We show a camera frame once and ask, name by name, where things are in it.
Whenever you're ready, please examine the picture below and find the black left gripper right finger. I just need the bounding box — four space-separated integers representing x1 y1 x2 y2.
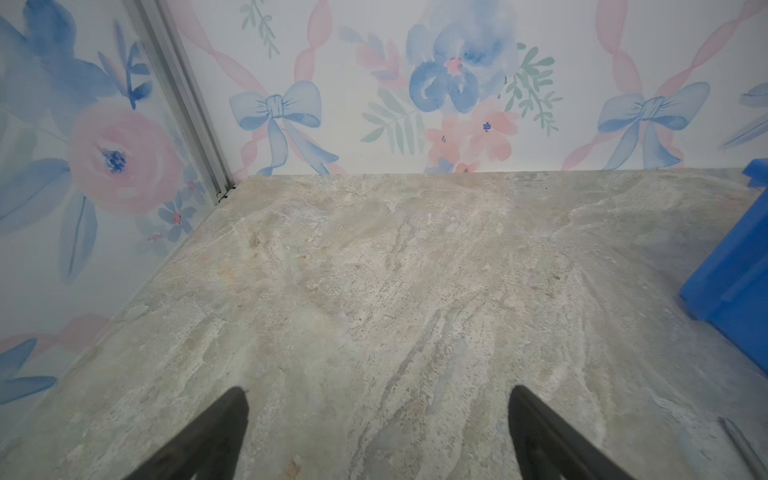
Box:
508 385 632 480

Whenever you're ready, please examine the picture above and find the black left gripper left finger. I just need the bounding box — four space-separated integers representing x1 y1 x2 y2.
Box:
127 387 249 479

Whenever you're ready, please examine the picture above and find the yellow handled screwdriver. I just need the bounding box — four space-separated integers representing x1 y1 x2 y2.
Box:
718 417 768 480

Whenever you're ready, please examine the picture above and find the blue plastic bin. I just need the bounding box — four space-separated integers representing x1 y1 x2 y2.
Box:
680 191 767 371

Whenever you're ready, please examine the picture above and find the aluminium corner post left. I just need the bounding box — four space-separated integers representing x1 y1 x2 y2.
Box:
123 0 236 203

